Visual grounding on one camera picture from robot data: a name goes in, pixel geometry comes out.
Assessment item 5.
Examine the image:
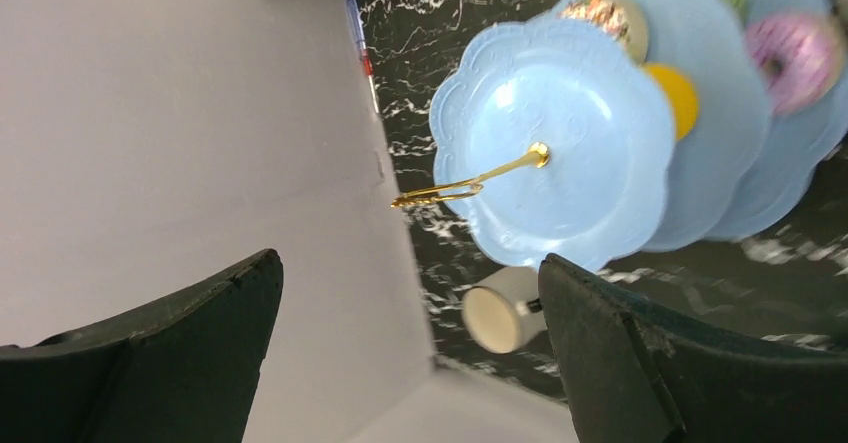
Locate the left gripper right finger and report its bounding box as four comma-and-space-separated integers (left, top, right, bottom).
538, 254, 847, 443

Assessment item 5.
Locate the red blue pen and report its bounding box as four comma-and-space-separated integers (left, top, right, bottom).
346, 0, 380, 116

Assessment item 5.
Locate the beige ribbed mug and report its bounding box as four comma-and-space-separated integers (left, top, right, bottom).
461, 267, 547, 354

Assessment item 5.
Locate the blue three-tier cake stand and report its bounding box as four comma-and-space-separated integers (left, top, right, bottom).
396, 0, 847, 271

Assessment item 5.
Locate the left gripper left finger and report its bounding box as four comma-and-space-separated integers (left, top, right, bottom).
1, 249, 284, 442

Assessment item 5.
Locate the yellow cake slice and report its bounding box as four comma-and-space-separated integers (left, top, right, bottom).
642, 62, 700, 141

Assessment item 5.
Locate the purple glazed donut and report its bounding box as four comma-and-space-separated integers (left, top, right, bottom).
745, 11, 847, 116

